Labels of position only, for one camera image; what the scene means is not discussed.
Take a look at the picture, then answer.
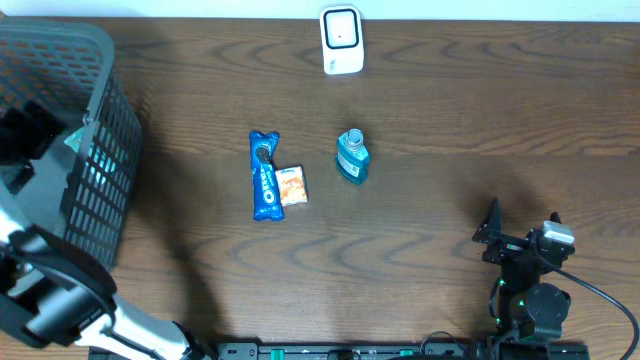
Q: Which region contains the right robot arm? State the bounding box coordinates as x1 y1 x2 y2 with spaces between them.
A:
472 199 575 359

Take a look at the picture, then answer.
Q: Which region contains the grey plastic mesh basket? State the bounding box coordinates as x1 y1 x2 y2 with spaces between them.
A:
1 17 143 268

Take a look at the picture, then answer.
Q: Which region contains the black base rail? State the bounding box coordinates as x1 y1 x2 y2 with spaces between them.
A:
214 340 590 360

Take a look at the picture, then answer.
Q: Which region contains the teal mouthwash bottle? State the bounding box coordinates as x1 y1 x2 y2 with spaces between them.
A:
335 128 371 185

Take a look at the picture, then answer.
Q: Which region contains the blue Oreo cookie pack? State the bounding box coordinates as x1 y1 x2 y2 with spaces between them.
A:
249 131 284 221

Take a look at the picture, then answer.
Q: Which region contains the white barcode scanner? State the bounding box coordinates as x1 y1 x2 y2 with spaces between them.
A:
319 5 365 75

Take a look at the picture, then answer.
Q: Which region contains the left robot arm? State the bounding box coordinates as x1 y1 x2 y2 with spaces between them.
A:
1 100 219 359

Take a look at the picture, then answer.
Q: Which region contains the white wet wipes pack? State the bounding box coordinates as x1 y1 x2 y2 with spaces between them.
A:
64 127 116 185

